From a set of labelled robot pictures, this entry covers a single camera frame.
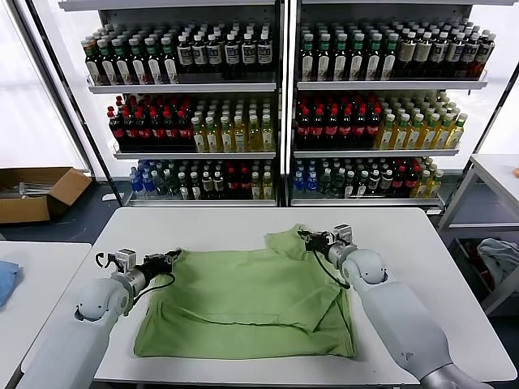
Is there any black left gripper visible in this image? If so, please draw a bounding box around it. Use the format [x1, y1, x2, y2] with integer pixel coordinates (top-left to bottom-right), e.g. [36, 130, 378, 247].
[137, 250, 183, 280]

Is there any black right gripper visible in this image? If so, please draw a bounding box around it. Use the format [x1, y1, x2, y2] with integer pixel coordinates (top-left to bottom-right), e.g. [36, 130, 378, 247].
[297, 229, 336, 255]

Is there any green t-shirt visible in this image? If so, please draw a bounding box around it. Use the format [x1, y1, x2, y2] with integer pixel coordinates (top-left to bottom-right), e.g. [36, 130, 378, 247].
[132, 222, 358, 360]

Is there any open brown cardboard box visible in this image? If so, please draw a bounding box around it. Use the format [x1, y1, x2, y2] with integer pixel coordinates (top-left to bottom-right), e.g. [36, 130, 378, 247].
[0, 166, 93, 224]

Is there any clear plastic packaging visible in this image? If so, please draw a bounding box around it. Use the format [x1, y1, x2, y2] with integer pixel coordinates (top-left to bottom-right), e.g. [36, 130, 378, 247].
[0, 181, 56, 199]

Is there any grey metal shelf rack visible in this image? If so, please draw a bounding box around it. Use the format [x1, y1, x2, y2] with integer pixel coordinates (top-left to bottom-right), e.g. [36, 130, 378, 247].
[56, 0, 285, 207]
[285, 0, 519, 214]

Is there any dark tea bottle green band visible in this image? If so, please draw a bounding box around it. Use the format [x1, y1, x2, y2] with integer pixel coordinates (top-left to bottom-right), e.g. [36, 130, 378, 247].
[84, 38, 104, 85]
[382, 33, 400, 79]
[316, 32, 333, 79]
[114, 37, 134, 85]
[299, 32, 316, 79]
[161, 36, 180, 84]
[145, 36, 165, 84]
[350, 32, 367, 79]
[98, 37, 119, 85]
[332, 32, 350, 79]
[129, 36, 149, 85]
[366, 33, 384, 79]

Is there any red cloth item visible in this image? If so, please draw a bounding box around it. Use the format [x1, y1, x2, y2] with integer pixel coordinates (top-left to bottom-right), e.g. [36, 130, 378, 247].
[465, 241, 496, 289]

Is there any pale blue cloth pile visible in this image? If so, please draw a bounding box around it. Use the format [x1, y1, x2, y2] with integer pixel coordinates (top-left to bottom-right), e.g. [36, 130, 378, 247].
[477, 237, 519, 284]

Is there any dark drink bottle white label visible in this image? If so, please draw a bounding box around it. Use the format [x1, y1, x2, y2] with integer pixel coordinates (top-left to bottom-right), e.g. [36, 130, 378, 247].
[445, 32, 463, 77]
[430, 32, 448, 76]
[256, 31, 272, 75]
[461, 32, 479, 77]
[207, 32, 223, 75]
[177, 33, 194, 75]
[192, 33, 208, 75]
[240, 32, 257, 75]
[224, 32, 241, 75]

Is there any dark bottle cream label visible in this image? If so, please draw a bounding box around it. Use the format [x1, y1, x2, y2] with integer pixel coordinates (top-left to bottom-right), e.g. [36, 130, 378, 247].
[398, 31, 416, 76]
[414, 31, 432, 76]

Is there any red-brown drink bottle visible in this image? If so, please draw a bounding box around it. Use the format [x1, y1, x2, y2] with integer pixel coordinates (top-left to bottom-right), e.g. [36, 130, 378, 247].
[474, 33, 496, 79]

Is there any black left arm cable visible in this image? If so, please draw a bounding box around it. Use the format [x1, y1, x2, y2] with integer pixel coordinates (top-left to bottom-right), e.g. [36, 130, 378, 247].
[131, 271, 178, 304]

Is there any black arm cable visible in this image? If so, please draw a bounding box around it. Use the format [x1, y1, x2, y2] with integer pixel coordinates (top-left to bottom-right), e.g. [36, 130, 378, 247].
[131, 271, 178, 304]
[311, 249, 352, 291]

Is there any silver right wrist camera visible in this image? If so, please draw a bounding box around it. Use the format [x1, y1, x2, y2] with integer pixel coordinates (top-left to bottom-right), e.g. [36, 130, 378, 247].
[332, 224, 353, 246]

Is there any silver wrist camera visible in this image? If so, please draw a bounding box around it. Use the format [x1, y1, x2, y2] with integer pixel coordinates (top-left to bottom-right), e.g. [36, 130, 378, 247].
[332, 224, 353, 246]
[115, 250, 137, 271]

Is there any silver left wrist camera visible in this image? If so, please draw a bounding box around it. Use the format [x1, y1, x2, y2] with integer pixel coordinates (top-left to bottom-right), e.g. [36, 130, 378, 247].
[115, 250, 137, 271]

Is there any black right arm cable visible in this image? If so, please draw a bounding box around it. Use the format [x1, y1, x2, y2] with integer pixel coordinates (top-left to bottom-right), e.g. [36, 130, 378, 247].
[311, 249, 352, 291]

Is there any black left camera cable loop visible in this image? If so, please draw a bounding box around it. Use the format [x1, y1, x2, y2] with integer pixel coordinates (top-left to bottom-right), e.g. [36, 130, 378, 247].
[95, 251, 118, 271]

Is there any black window frame post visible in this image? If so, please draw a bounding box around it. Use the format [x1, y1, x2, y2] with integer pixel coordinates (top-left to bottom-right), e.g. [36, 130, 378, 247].
[15, 0, 124, 204]
[441, 62, 519, 214]

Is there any white metal frame side table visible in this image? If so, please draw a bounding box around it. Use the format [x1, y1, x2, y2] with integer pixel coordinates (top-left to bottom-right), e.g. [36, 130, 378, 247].
[437, 152, 519, 316]

